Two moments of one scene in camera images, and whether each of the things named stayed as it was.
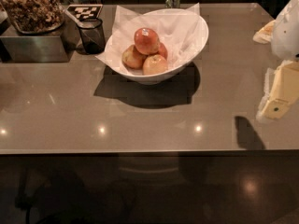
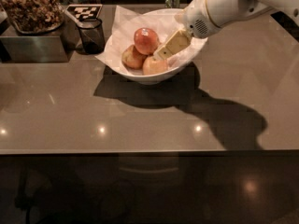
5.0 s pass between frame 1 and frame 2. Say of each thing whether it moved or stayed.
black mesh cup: stayed
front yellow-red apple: stayed
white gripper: moved
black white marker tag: stayed
